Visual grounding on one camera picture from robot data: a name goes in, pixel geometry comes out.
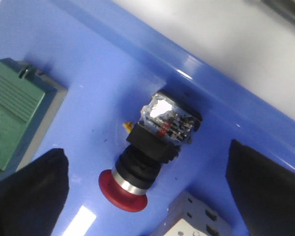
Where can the blue plastic tray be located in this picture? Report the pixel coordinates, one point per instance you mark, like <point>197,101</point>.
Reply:
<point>111,64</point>

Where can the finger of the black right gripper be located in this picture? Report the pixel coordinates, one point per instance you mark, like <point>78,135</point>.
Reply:
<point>263,191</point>

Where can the red emergency stop button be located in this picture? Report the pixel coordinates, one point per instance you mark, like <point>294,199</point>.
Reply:
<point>164,126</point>

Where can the white circuit breaker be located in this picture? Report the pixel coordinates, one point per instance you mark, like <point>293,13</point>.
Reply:
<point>188,216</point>

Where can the green electrical module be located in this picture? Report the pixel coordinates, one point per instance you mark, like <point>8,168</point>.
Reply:
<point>29,101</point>

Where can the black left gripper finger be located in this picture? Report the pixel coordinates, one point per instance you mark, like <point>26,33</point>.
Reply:
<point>32,199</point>

